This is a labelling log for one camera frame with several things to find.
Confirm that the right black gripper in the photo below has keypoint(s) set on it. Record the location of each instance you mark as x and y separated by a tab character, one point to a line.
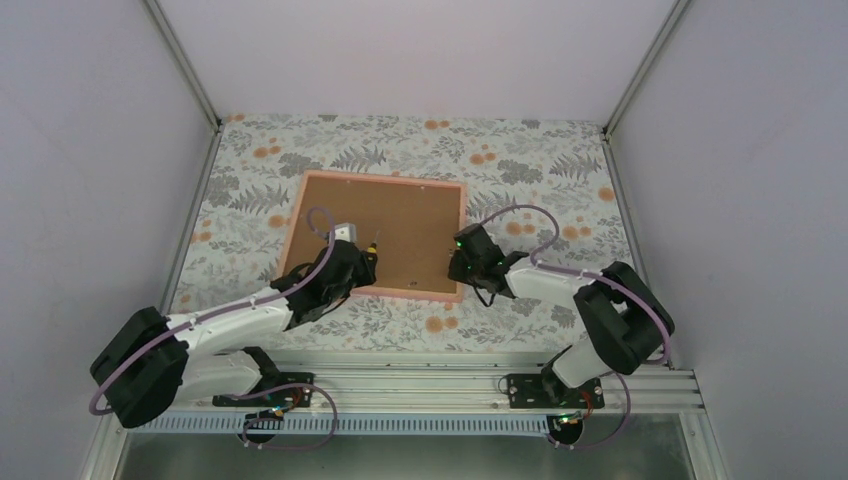
456	272

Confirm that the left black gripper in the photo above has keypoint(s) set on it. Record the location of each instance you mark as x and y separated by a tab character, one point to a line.
367	276

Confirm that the right aluminium corner post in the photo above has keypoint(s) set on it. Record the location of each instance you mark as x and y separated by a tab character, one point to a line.
655	49

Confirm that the left aluminium corner post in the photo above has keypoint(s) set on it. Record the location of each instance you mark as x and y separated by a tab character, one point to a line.
184	65

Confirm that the pink picture frame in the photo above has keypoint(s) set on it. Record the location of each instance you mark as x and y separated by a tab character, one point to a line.
410	221

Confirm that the aluminium corner post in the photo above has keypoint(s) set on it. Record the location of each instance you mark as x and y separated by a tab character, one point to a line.
184	65
655	49

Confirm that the floral patterned table mat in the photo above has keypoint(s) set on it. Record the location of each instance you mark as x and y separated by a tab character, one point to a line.
536	182

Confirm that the aluminium rail base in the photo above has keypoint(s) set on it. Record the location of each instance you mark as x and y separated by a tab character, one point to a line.
425	416

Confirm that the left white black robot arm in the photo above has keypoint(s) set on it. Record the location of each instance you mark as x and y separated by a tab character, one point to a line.
156	360

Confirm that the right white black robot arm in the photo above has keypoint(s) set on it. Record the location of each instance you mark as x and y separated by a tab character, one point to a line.
624	321

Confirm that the yellow screwdriver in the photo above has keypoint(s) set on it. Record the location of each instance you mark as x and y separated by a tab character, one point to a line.
372	248

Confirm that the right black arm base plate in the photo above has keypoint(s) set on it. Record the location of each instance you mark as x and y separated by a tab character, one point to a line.
546	391

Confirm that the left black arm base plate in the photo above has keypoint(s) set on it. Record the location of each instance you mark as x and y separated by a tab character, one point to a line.
283	391

